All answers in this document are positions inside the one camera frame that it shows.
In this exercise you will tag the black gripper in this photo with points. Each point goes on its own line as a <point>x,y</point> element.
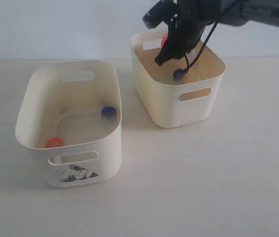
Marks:
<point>192,18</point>

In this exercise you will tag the cream plastic bin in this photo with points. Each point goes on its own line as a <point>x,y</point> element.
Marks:
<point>173,103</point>

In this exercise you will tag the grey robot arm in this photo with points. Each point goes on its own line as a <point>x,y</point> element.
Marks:
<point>239,12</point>

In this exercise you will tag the white bin with sticker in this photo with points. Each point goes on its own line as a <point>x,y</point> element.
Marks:
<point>65,100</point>

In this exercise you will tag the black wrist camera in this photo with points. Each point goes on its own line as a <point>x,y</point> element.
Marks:
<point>162,11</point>

